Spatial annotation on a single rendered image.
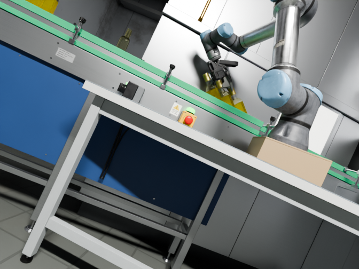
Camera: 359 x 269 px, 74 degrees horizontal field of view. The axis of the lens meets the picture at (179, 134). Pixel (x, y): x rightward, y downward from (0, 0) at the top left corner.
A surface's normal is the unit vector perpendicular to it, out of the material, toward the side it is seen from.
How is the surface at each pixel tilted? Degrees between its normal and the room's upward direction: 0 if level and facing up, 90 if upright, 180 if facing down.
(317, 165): 90
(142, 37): 90
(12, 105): 90
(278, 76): 102
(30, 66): 90
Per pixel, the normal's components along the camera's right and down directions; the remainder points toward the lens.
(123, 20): -0.09, -0.05
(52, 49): 0.15, 0.07
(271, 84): -0.82, -0.16
